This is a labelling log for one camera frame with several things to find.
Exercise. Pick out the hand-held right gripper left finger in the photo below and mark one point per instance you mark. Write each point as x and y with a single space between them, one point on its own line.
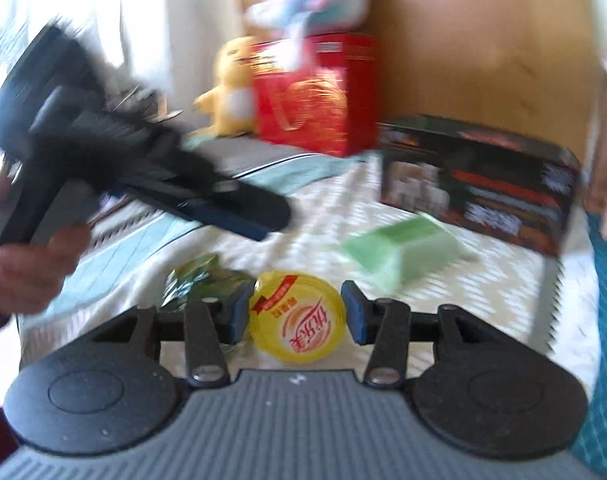
238 310

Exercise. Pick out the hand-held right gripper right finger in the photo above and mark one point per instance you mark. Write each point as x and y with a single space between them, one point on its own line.
356 312

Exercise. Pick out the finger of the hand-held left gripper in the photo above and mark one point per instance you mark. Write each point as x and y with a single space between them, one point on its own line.
243 205
208 215

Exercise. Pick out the dark green snack packet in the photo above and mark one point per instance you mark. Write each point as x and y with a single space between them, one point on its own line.
198 280

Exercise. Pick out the round yellow snack lid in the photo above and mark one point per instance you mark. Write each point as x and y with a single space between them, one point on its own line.
293 325

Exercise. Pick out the black tin box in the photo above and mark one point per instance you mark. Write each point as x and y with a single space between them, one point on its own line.
483 185

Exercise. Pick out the person's left hand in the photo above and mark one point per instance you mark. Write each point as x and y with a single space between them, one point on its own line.
33 275

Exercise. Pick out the patchwork patterned bedsheet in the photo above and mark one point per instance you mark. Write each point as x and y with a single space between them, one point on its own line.
313 210

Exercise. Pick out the yellow duck plush toy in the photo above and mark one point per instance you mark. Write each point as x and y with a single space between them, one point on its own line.
233 100

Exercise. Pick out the red gift box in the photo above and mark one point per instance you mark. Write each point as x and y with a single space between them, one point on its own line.
323 110

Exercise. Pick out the wood grain wall board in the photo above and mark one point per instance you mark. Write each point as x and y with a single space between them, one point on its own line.
483 50

